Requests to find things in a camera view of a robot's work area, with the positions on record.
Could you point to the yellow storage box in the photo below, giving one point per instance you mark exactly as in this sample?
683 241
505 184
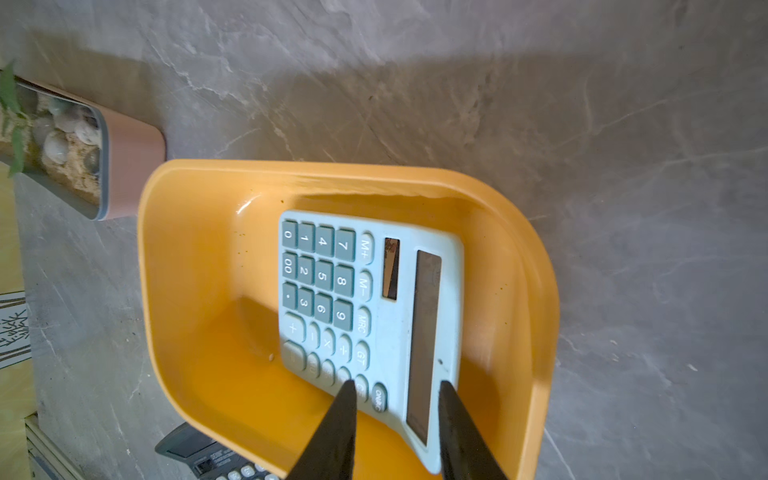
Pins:
208 255

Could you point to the teal calculator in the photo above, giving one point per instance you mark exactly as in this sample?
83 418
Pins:
375 302

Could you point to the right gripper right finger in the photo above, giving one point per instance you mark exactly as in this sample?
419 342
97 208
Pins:
464 454

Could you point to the black calculator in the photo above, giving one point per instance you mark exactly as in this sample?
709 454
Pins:
207 458

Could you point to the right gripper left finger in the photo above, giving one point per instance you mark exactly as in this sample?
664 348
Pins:
331 450

